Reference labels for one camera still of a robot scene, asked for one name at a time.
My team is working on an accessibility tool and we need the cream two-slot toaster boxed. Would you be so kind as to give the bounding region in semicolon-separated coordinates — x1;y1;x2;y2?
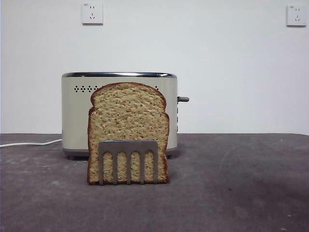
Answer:
61;72;179;160

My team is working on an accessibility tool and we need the white power cable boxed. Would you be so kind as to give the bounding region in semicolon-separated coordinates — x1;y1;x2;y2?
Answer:
0;138;63;148

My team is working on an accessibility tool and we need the brown-crusted bread slice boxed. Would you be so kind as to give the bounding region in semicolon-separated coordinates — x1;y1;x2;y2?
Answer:
86;82;170;186

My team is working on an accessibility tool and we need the silver metal toast rack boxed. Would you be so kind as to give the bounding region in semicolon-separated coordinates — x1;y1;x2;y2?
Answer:
98;140;159;186

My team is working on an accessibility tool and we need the white wall socket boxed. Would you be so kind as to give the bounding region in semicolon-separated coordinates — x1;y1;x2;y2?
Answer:
81;2;104;26
286;4;308;27

